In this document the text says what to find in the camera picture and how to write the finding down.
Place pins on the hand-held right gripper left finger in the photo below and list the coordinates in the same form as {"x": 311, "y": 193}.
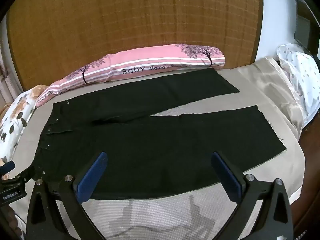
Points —
{"x": 92, "y": 176}

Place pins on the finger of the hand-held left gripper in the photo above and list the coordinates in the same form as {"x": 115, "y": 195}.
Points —
{"x": 26, "y": 173}
{"x": 8, "y": 166}

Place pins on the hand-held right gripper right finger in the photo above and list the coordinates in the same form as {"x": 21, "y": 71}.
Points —
{"x": 225, "y": 177}

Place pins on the black pants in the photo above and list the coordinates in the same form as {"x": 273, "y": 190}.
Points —
{"x": 150, "y": 152}

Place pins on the beige woven bed mat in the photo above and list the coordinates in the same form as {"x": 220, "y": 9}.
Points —
{"x": 162, "y": 217}

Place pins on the pale curtain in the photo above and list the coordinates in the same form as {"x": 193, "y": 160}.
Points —
{"x": 6, "y": 67}

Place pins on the beige satin cloth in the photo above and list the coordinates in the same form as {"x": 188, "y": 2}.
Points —
{"x": 275, "y": 87}

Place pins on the pink striped tree-print pillow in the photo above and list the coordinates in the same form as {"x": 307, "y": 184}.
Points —
{"x": 150, "y": 62}

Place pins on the white polka-dot cloth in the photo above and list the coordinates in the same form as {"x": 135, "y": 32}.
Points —
{"x": 302, "y": 75}

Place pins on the brown woven headboard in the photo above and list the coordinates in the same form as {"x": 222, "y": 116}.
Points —
{"x": 100, "y": 17}

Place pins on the dark framed panel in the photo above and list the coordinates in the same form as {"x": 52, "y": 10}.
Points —
{"x": 305, "y": 17}

